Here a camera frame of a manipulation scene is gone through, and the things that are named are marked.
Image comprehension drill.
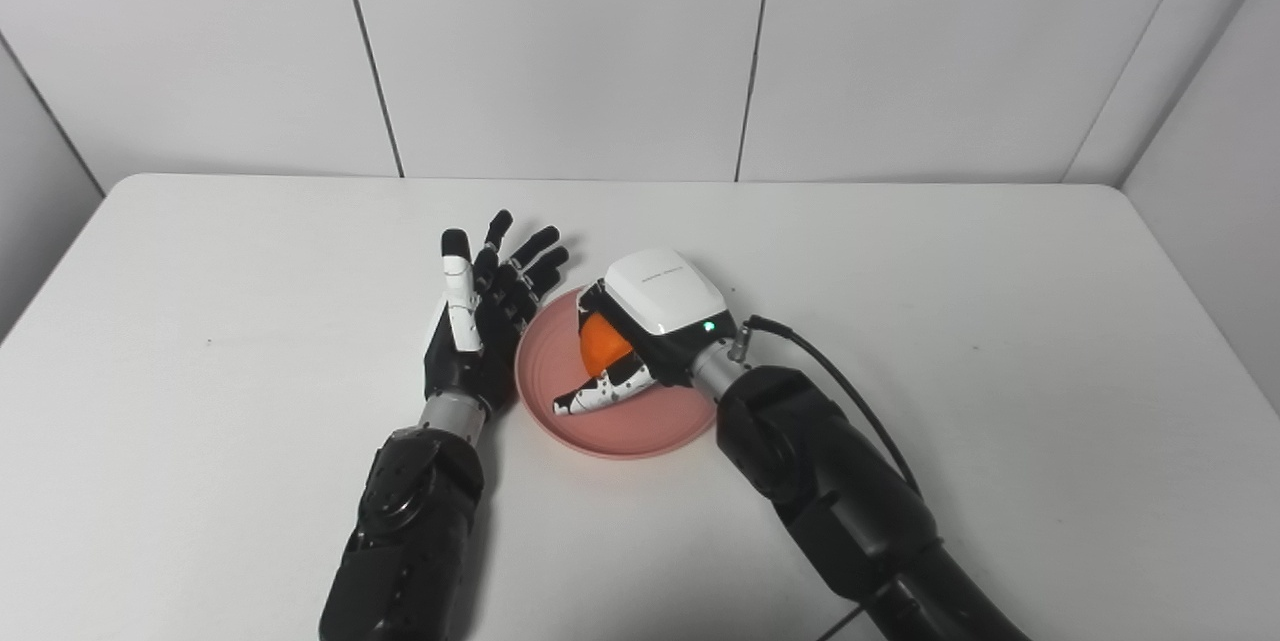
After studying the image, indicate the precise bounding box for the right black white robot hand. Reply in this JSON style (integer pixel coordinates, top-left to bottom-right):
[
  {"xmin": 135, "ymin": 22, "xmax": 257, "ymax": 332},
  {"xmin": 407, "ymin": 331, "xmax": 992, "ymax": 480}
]
[{"xmin": 553, "ymin": 248, "xmax": 738, "ymax": 418}]

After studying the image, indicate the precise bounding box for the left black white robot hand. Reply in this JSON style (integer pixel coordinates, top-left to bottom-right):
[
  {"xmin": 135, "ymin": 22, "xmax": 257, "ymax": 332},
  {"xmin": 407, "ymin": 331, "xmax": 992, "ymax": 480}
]
[{"xmin": 423, "ymin": 210, "xmax": 570, "ymax": 414}]

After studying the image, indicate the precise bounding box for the orange fruit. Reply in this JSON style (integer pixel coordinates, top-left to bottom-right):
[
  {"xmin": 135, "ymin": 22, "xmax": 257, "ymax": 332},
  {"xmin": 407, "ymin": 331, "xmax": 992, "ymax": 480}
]
[{"xmin": 580, "ymin": 313, "xmax": 634, "ymax": 377}]

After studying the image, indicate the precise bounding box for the pink round plate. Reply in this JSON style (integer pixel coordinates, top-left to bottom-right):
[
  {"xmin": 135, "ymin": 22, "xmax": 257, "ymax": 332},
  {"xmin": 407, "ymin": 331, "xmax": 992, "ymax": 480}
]
[{"xmin": 514, "ymin": 286, "xmax": 719, "ymax": 460}]

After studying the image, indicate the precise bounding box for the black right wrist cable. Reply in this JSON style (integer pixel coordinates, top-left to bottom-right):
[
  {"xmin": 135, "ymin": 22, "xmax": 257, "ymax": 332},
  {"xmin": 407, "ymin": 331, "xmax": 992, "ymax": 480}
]
[{"xmin": 728, "ymin": 315, "xmax": 923, "ymax": 641}]

